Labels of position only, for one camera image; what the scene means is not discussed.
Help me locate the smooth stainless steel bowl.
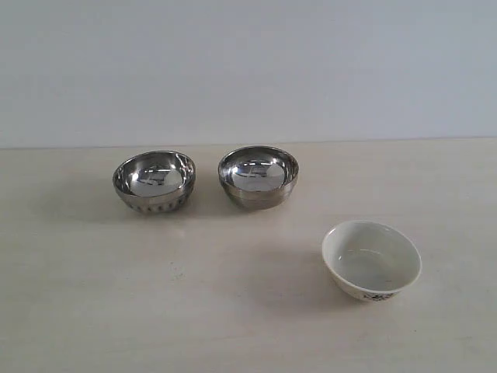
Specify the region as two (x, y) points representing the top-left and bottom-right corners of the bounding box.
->
(217, 145), (299, 211)

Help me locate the ribbed stainless steel bowl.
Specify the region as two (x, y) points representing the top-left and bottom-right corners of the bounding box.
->
(112, 151), (196, 214)

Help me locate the white ceramic patterned bowl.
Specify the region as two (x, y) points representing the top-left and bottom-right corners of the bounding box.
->
(321, 220), (422, 302)

